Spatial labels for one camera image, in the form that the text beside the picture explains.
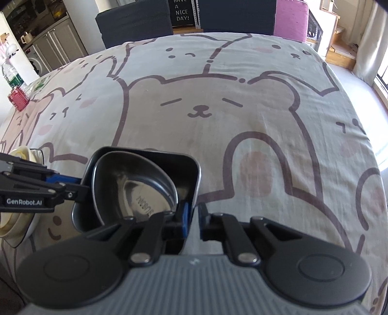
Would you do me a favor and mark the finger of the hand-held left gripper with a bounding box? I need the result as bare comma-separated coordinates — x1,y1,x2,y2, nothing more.
48,183,92,210
45,173,83,185

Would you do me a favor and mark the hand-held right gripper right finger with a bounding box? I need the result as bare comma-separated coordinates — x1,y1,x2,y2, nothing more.
198,203,307,267

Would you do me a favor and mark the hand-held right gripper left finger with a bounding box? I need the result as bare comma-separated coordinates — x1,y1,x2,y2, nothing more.
80,199,192,267

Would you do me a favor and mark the white plate with leaf print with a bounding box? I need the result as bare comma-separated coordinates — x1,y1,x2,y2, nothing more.
0,147,47,249

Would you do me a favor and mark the cream bowl with handles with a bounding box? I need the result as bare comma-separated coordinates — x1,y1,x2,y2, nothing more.
0,146,44,240

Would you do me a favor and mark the round steel bowl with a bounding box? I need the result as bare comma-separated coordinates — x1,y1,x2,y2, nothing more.
91,151,179,226

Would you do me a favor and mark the yellow-rimmed floral bowl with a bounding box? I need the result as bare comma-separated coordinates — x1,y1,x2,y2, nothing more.
12,146,31,159

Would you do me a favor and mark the large rectangular steel tray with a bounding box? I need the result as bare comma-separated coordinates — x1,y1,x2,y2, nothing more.
72,146,202,255

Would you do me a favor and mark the red soda can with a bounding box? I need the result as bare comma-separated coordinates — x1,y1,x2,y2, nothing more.
8,86,29,113

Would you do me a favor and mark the plastic bottle with green label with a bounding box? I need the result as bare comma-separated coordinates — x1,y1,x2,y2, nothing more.
1,65,25,91

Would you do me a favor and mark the white washing machine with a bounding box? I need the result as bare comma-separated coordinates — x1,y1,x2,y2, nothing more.
24,45,44,78

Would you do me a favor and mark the bear print tablecloth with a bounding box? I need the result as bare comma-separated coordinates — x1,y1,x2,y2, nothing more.
0,32,388,315

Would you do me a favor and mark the grey kitchen cabinet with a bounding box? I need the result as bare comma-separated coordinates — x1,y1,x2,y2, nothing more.
30,15,88,76

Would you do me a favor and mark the dark blue chair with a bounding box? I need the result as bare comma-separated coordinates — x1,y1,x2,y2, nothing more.
198,0,277,35
95,0,174,49

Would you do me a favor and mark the black letter board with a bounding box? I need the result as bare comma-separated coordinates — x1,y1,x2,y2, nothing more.
168,0,198,28

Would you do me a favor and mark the wooden platform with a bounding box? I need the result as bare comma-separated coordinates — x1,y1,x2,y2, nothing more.
326,45,358,71

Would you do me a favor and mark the pink chair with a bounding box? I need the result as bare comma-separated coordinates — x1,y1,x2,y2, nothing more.
274,0,309,43

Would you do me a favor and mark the white wooden cabinet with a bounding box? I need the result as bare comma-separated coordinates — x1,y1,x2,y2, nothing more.
318,0,341,58

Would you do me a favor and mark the light curtain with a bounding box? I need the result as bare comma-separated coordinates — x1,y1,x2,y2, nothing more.
352,3,388,87

